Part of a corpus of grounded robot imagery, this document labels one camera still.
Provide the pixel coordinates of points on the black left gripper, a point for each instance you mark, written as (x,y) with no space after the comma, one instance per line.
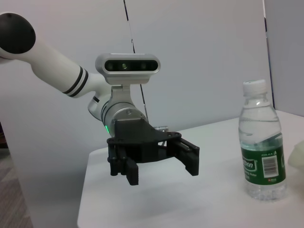
(140,142)

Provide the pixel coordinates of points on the clear green-label water bottle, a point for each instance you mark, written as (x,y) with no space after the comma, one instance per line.
(261,142)

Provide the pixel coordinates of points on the green wavy glass fruit plate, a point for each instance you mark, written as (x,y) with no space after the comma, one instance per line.
(298,156)

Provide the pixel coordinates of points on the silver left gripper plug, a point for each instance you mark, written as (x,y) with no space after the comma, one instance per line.
(162,128)

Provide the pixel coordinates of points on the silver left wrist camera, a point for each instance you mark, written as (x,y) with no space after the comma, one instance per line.
(128,69)

